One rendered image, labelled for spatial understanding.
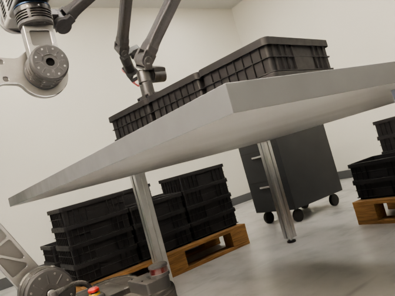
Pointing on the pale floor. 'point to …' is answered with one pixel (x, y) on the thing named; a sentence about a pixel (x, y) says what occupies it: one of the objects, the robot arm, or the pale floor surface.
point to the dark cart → (294, 172)
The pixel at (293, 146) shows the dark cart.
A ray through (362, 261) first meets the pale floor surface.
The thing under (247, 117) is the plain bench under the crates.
